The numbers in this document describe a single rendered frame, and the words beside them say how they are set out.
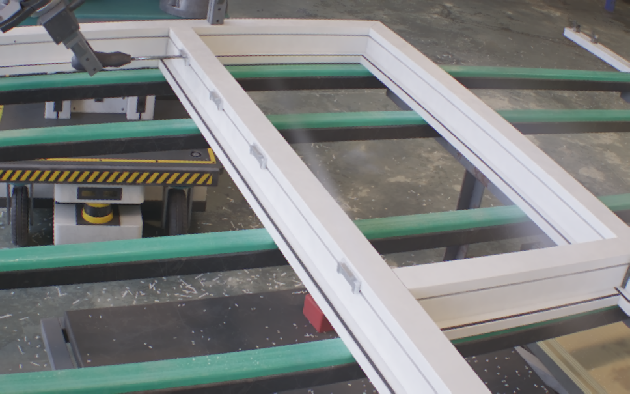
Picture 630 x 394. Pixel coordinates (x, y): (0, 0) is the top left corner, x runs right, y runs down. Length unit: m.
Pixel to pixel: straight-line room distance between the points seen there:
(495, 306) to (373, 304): 0.18
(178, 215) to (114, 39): 1.05
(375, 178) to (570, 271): 2.23
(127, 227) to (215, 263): 1.44
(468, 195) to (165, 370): 0.89
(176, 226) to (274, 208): 1.42
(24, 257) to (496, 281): 0.57
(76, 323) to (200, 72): 0.46
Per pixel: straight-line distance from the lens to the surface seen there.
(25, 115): 2.80
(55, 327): 1.52
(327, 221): 1.13
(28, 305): 2.50
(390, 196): 3.26
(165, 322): 1.49
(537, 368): 1.98
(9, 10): 1.51
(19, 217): 2.63
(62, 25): 1.46
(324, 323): 1.51
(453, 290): 1.07
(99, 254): 1.14
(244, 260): 1.20
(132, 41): 1.71
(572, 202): 1.36
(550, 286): 1.18
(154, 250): 1.16
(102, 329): 1.47
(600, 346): 1.59
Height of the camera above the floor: 1.49
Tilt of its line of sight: 28 degrees down
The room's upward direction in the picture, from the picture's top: 9 degrees clockwise
